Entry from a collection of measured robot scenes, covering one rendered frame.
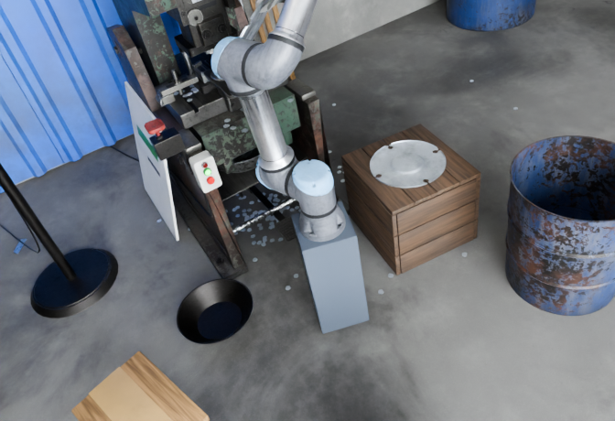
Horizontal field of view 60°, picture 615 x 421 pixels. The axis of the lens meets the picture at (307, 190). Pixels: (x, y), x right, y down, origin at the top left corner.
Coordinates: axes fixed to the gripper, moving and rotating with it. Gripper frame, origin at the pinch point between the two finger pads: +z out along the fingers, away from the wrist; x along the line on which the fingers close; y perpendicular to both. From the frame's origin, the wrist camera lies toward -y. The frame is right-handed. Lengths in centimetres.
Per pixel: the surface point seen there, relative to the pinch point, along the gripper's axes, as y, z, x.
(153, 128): 20, 48, -8
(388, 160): -8, 25, 74
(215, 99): -5.1, 42.7, 5.6
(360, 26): -199, 61, 79
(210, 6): -15.7, 18.2, -12.7
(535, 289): 36, 9, 126
